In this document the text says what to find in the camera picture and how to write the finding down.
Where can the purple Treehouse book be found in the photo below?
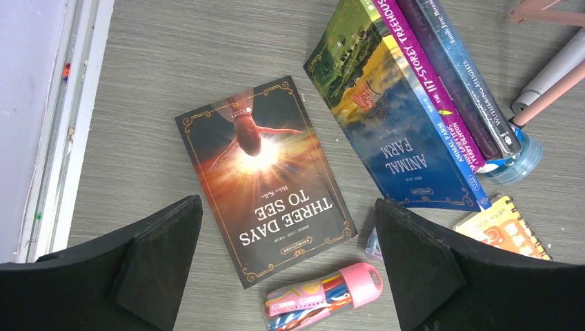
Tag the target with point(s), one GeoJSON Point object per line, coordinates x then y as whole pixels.
{"type": "Point", "coordinates": [431, 83]}

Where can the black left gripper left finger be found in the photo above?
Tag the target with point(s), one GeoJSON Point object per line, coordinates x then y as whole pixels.
{"type": "Point", "coordinates": [132, 278]}

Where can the Animal Farm book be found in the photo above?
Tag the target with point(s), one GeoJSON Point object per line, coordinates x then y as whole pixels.
{"type": "Point", "coordinates": [365, 80]}

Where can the Three Days to See book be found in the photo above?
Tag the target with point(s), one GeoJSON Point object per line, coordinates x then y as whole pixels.
{"type": "Point", "coordinates": [266, 178]}

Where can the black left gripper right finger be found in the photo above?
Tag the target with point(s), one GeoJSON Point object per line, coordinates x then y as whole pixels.
{"type": "Point", "coordinates": [443, 280]}

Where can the pink music stand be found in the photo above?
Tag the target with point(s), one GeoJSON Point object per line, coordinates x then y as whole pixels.
{"type": "Point", "coordinates": [544, 12]}

